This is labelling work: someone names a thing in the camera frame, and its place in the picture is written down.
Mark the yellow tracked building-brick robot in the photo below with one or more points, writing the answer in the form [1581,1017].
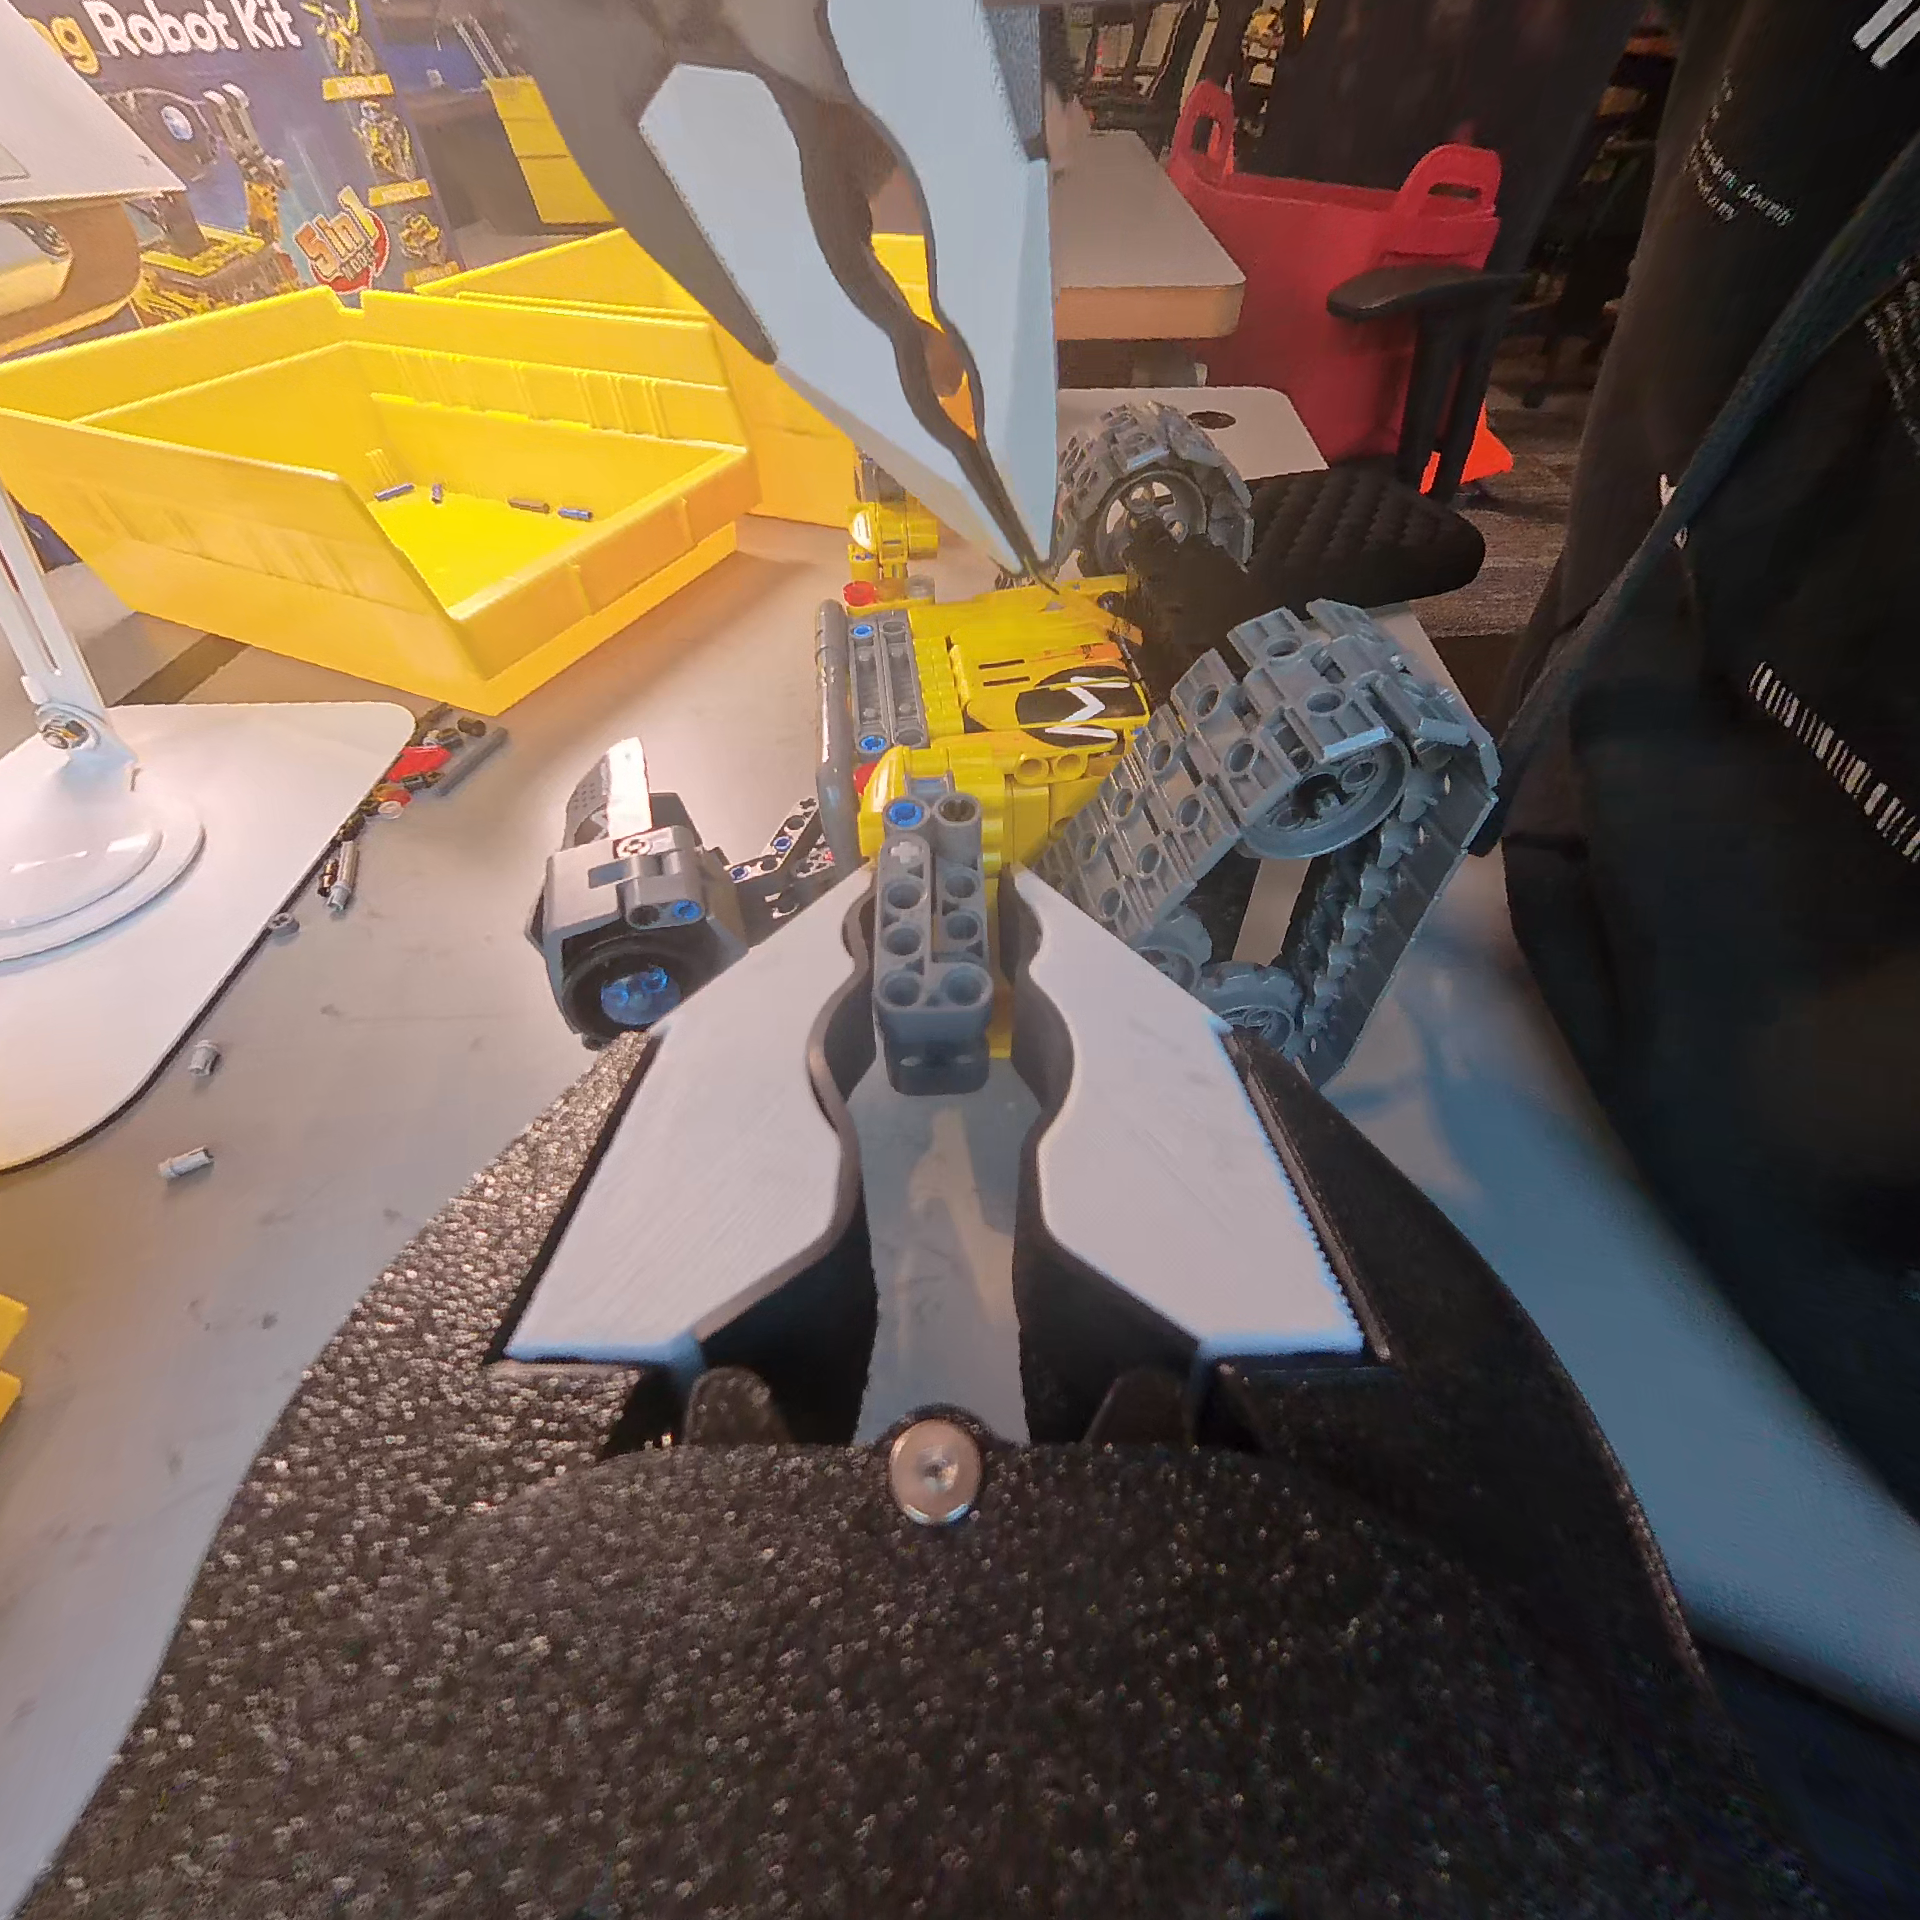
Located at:
[1021,704]

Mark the orange cone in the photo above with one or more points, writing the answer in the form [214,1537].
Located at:
[1479,450]

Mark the stacked yellow storage bins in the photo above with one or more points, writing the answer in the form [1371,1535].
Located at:
[532,150]

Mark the white desk lamp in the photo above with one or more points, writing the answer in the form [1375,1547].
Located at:
[180,840]

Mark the red plastic tub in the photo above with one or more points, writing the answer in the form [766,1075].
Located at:
[1320,255]

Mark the blue robot kit box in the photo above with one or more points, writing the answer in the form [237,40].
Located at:
[284,165]

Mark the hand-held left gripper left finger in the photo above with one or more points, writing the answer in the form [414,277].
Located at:
[675,1171]

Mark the grey brick pin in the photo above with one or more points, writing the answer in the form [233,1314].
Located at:
[345,873]

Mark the large yellow plastic bin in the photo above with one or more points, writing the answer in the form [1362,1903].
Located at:
[225,511]

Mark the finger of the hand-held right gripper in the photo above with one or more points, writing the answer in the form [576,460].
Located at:
[794,270]
[991,224]

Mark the pile of small brick pieces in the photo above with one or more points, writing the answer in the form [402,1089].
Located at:
[435,758]

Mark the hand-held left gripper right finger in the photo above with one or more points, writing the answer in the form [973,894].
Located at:
[1154,1171]

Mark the black office chair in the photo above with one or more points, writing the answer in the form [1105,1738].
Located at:
[1364,524]

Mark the grey desk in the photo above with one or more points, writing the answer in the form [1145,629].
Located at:
[374,1050]

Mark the yellow plastic piece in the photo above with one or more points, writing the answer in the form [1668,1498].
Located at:
[11,1350]

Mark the white table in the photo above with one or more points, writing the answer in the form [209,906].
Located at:
[1140,224]

